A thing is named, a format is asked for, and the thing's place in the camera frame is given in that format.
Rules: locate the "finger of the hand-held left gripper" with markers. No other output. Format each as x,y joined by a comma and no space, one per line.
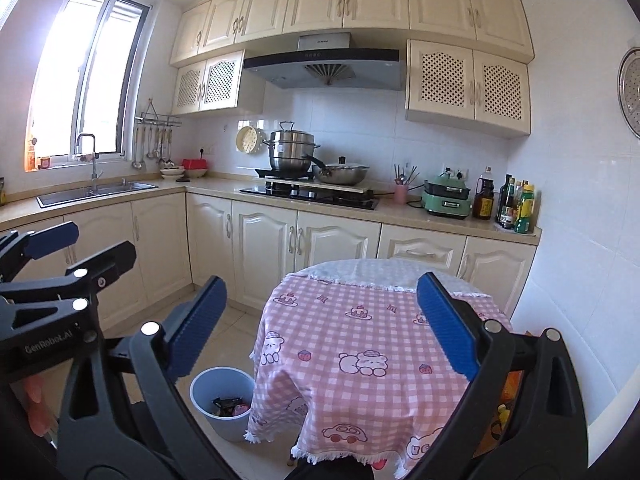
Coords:
112,260
52,240

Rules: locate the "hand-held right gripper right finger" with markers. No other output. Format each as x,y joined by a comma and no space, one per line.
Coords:
447,320

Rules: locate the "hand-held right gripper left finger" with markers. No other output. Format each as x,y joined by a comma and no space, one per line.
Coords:
197,320

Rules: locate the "black barcode snack packet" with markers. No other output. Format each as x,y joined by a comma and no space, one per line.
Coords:
225,402

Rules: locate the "magenta foil wrapper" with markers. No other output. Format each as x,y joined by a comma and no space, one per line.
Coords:
241,410

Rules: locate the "blue plastic bin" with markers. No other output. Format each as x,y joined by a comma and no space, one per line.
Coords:
215,425

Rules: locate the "person's left hand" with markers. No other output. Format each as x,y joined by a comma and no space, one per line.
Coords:
41,405

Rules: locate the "steel sink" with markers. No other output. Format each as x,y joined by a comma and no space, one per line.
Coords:
75,195

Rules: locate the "small red jar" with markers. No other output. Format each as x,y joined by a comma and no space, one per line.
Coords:
45,163

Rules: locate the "steel faucet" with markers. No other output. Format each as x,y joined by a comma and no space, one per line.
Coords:
93,170

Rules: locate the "small brown bottle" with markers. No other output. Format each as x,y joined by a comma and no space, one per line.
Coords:
32,160

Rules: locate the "orange bag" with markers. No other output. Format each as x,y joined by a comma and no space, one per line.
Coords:
513,390

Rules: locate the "pink checked tablecloth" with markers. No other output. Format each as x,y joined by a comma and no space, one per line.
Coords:
350,320

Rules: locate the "cream lower cabinets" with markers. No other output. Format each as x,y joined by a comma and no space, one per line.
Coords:
260,240

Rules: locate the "stacked white bowls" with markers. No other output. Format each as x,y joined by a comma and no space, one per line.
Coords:
172,173

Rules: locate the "small yellow bottle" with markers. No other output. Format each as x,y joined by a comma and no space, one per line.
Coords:
503,413

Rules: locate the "beige kitchen countertop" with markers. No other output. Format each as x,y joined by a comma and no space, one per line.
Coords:
400,215

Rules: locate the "row of hanging utensils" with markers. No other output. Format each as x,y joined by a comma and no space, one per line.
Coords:
150,147

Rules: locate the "green electric cooker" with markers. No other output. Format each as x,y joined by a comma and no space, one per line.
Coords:
445,200

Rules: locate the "large soy sauce bottle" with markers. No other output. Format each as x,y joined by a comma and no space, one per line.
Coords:
483,200

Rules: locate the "black sauce bottle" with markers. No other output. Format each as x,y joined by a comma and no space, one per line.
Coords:
505,200

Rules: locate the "yellow green bottle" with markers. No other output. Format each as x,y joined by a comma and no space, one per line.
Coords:
526,212

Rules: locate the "pink utensil holder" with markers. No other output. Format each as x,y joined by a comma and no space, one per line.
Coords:
400,194

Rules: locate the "bunch of chopsticks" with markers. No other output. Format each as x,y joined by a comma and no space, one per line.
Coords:
402,172

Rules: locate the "kitchen window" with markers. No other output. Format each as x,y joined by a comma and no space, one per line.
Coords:
100,85

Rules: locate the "black gas stove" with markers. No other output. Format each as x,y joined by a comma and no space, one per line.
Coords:
310,196

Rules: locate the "steel wok with lid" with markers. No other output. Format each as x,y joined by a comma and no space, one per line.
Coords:
345,174

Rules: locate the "yellow plastic strainer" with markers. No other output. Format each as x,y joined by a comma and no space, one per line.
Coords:
247,140

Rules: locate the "steel steamer pot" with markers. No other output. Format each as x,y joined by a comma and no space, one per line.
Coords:
290,152

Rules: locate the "narrow lattice door cabinet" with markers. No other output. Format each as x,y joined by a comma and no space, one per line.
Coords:
220,80

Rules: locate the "wide lattice door cabinet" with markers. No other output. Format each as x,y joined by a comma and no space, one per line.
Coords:
445,80

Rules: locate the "grey range hood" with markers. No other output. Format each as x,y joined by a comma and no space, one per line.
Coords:
325,70

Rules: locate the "round steel steamer tray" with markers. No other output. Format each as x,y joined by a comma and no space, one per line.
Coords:
631,95

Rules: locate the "white wall socket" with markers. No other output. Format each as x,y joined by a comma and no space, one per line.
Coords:
206,151
460,174

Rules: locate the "wall utensil rack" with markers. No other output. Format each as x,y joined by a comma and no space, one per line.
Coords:
157,119

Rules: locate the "cream upper wall cabinets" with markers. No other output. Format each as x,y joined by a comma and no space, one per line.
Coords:
320,0

